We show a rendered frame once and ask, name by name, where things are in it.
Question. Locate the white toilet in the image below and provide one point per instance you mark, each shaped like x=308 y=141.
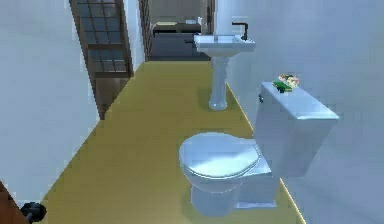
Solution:
x=220 y=160

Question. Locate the dark bed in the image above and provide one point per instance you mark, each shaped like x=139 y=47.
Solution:
x=176 y=31

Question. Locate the black sink faucet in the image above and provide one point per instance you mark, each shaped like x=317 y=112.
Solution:
x=243 y=28

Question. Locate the small green house plant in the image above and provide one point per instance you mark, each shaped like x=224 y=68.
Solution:
x=286 y=82

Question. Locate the brown glass-paned door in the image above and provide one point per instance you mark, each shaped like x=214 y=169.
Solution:
x=103 y=43

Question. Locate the brown wooden door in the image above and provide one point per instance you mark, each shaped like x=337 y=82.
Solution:
x=8 y=206

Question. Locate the white pedestal sink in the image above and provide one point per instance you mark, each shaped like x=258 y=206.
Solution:
x=220 y=46

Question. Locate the brown door frame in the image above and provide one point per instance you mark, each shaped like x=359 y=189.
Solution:
x=145 y=26

